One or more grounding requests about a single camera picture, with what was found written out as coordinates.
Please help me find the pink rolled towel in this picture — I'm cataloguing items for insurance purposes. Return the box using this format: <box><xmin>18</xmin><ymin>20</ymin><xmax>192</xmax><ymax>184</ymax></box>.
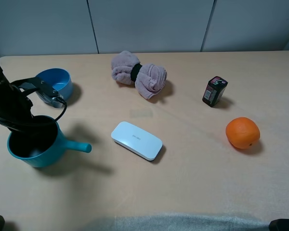
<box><xmin>111</xmin><ymin>51</ymin><xmax>167</xmax><ymax>100</ymax></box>

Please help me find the orange fruit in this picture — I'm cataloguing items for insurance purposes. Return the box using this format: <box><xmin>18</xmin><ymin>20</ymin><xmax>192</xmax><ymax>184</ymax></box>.
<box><xmin>225</xmin><ymin>117</ymin><xmax>260</xmax><ymax>149</ymax></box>

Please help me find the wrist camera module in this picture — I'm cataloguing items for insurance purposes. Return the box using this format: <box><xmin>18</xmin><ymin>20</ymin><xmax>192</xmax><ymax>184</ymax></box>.
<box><xmin>17</xmin><ymin>77</ymin><xmax>66</xmax><ymax>108</ymax></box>

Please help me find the black base corner right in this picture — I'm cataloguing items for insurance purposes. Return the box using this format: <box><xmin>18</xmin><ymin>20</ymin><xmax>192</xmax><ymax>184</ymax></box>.
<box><xmin>269</xmin><ymin>218</ymin><xmax>289</xmax><ymax>231</ymax></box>

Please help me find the teal saucepan with handle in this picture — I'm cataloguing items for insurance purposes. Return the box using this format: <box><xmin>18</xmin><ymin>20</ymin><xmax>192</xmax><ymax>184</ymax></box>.
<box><xmin>7</xmin><ymin>115</ymin><xmax>92</xmax><ymax>167</ymax></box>

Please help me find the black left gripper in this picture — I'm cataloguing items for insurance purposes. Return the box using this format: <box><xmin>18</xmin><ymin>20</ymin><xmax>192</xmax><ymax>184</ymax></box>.
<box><xmin>0</xmin><ymin>79</ymin><xmax>55</xmax><ymax>133</ymax></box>

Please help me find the white glasses case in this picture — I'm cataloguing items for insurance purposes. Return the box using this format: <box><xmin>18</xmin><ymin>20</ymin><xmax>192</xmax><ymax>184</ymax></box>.
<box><xmin>111</xmin><ymin>121</ymin><xmax>163</xmax><ymax>161</ymax></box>

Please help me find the blue plastic bowl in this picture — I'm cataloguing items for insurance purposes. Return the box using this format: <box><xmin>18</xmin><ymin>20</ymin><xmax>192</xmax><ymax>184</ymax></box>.
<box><xmin>36</xmin><ymin>68</ymin><xmax>73</xmax><ymax>101</ymax></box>

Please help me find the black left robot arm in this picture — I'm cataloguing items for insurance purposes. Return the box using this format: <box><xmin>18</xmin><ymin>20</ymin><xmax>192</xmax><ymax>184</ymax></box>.
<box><xmin>0</xmin><ymin>66</ymin><xmax>55</xmax><ymax>133</ymax></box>

